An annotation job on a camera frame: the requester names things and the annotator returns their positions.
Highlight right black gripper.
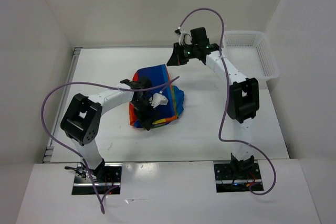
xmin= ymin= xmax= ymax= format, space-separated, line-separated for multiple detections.
xmin=166 ymin=42 xmax=197 ymax=67

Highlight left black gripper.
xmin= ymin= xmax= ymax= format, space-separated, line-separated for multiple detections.
xmin=130 ymin=95 xmax=160 ymax=130

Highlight rainbow striped shorts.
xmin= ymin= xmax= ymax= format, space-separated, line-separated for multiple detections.
xmin=127 ymin=64 xmax=184 ymax=131

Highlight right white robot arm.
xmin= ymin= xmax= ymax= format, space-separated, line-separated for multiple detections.
xmin=167 ymin=27 xmax=259 ymax=178

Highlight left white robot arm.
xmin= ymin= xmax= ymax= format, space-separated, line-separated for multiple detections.
xmin=60 ymin=77 xmax=168 ymax=182

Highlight white plastic basket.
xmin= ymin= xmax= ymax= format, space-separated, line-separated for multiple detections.
xmin=223 ymin=31 xmax=280 ymax=81

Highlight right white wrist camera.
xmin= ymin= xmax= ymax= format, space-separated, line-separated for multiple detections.
xmin=174 ymin=26 xmax=192 ymax=46

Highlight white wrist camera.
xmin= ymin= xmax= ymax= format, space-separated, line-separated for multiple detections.
xmin=149 ymin=93 xmax=169 ymax=108
xmin=174 ymin=26 xmax=192 ymax=46

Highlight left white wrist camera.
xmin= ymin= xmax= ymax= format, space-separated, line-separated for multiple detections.
xmin=149 ymin=93 xmax=169 ymax=108

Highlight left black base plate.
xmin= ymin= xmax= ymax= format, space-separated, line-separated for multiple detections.
xmin=70 ymin=163 xmax=122 ymax=196

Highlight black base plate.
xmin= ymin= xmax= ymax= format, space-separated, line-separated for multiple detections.
xmin=70 ymin=163 xmax=122 ymax=196
xmin=213 ymin=162 xmax=264 ymax=193

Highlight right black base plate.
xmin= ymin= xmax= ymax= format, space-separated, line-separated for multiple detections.
xmin=213 ymin=162 xmax=264 ymax=193

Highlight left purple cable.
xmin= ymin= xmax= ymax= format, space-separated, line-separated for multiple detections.
xmin=40 ymin=76 xmax=181 ymax=215

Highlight purple cable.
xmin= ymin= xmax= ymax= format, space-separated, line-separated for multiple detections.
xmin=40 ymin=76 xmax=181 ymax=215
xmin=177 ymin=7 xmax=277 ymax=195

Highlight aluminium table edge rail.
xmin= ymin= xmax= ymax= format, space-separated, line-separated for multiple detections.
xmin=42 ymin=47 xmax=82 ymax=163

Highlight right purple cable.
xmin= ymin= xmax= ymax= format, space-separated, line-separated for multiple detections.
xmin=177 ymin=7 xmax=277 ymax=195

